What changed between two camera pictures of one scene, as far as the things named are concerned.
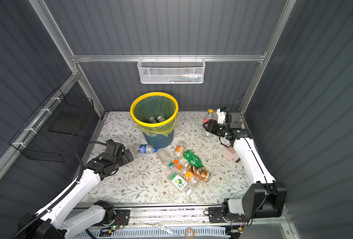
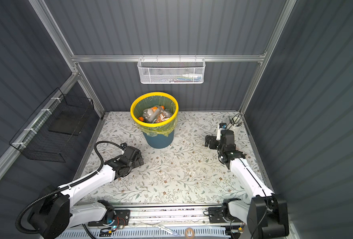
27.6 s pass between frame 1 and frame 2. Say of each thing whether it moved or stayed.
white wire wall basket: stayed
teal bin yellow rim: stayed
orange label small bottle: moved
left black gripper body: moved
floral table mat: stayed
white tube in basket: stayed
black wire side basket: stayed
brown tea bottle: moved
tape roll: stayed
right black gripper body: moved
